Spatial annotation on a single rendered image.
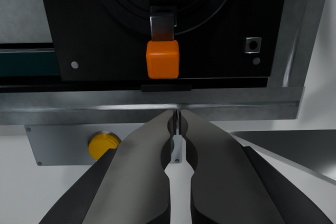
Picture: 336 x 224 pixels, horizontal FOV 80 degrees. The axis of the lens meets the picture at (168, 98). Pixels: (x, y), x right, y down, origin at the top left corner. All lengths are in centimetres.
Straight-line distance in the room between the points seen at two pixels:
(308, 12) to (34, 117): 34
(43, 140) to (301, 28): 34
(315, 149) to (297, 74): 156
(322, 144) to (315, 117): 137
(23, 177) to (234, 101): 46
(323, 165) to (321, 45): 160
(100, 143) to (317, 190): 48
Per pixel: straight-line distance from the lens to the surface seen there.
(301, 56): 28
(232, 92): 26
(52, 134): 31
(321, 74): 43
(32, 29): 33
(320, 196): 61
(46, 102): 29
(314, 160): 189
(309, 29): 28
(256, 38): 23
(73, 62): 25
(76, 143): 31
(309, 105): 44
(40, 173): 53
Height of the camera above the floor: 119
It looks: 67 degrees down
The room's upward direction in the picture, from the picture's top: 180 degrees clockwise
